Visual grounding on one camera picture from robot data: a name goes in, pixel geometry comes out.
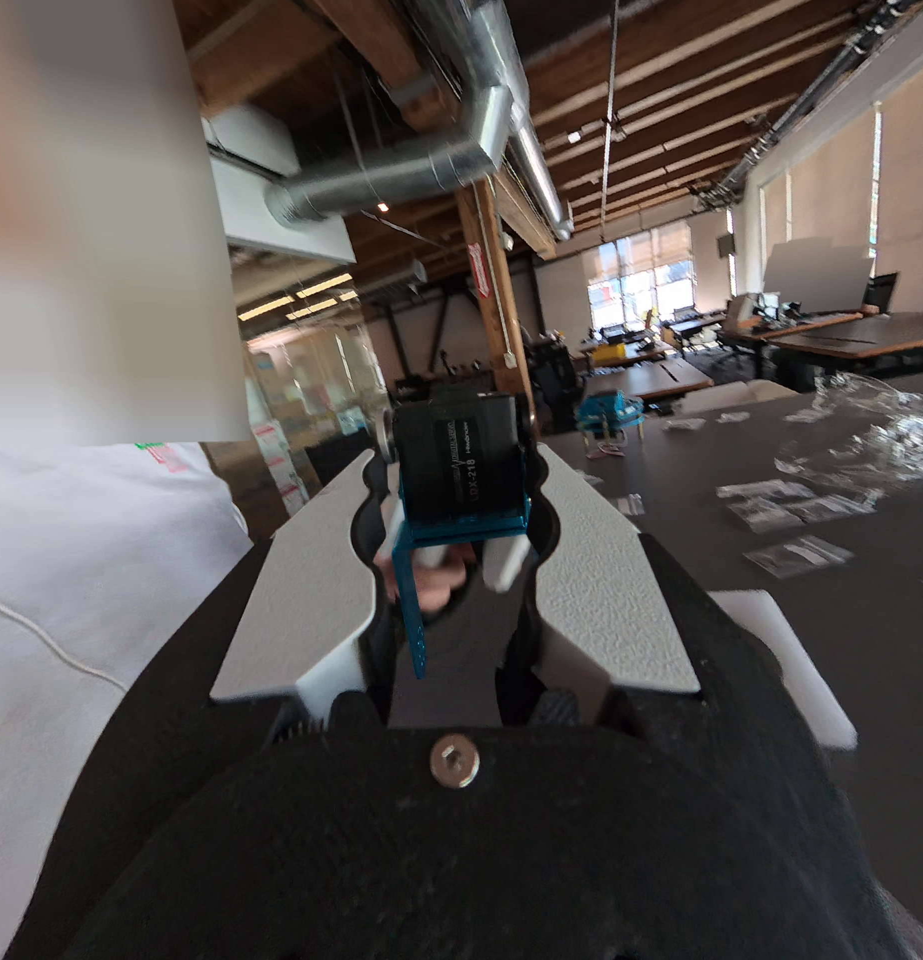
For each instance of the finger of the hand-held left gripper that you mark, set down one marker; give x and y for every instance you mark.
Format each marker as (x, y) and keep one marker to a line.
(392, 525)
(506, 562)

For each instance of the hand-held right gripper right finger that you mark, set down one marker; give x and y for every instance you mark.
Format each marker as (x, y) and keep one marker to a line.
(611, 600)

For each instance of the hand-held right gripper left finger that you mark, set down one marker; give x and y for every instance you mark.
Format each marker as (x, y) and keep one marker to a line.
(304, 600)

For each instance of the blue bracket with black servo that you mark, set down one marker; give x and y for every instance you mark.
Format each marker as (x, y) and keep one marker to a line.
(461, 465)

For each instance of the blue toy robot arm base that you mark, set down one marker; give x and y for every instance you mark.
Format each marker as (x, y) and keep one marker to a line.
(608, 412)

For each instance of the dark desk with wood edge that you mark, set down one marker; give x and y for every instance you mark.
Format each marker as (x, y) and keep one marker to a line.
(656, 379)
(806, 324)
(881, 334)

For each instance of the dark grey desk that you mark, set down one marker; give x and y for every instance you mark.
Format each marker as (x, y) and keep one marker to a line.
(881, 637)

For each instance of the small clear zip bag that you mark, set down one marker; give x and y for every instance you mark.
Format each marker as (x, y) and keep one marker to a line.
(731, 416)
(630, 504)
(683, 424)
(593, 478)
(765, 491)

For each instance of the clear zip bag of screws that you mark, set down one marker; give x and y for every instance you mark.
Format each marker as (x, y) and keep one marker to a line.
(761, 516)

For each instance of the person's white shirt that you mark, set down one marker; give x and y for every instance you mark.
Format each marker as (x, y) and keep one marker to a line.
(94, 562)

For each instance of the red white sign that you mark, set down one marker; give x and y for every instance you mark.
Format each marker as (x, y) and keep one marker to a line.
(480, 270)

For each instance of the large paned window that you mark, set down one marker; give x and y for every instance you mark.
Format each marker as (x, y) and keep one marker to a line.
(634, 285)

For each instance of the large crumpled clear plastic bag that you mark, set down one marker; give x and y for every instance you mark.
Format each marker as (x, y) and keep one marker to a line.
(881, 435)

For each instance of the black mesh office chair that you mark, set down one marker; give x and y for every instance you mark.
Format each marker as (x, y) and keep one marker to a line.
(881, 292)

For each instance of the beige roller blind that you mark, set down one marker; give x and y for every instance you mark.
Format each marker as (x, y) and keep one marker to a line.
(911, 187)
(829, 187)

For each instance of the white foam frame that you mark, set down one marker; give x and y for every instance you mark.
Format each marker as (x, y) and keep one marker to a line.
(776, 645)

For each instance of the large silver ventilation duct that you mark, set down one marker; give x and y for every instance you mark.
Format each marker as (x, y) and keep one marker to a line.
(371, 180)

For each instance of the silver flexible duct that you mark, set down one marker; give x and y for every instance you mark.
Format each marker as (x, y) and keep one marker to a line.
(536, 180)

